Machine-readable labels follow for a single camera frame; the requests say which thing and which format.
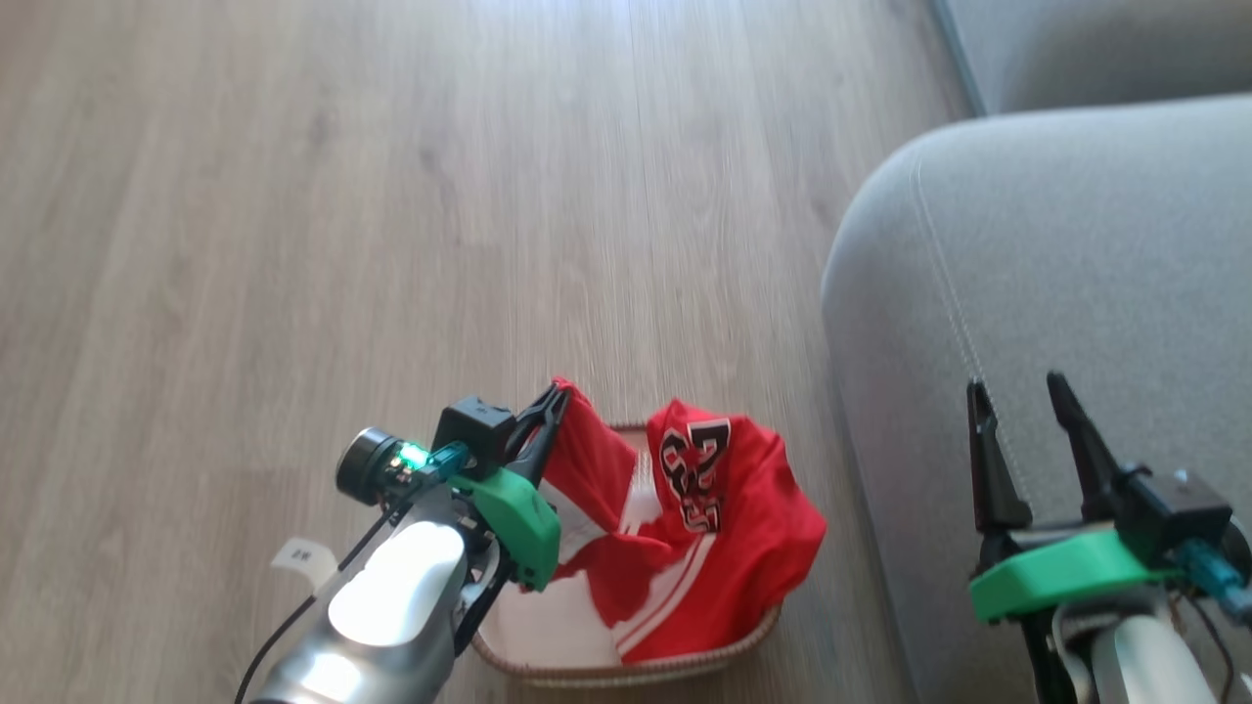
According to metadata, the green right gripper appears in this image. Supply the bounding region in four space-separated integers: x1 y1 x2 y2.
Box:
966 372 1183 624

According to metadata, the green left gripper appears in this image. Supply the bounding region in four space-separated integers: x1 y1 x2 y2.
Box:
452 384 571 593

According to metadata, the red white basketball jersey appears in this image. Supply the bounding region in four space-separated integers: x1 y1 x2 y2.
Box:
533 378 828 666

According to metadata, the white woven laundry basket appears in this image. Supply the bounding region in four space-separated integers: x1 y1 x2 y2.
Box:
469 422 783 687

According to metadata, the grey sofa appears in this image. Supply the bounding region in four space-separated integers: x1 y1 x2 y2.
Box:
822 93 1252 704

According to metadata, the black cylindrical lens module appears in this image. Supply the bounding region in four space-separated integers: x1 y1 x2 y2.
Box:
335 427 410 507

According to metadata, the white paper tag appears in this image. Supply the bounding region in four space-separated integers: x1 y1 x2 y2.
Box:
271 538 338 594

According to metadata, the grey fabric sofa section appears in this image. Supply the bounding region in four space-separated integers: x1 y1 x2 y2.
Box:
929 0 1252 116

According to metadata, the teal right cable plug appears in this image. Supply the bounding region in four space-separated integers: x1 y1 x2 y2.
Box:
1177 538 1252 627

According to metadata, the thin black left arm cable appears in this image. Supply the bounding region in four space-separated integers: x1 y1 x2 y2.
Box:
235 504 414 704

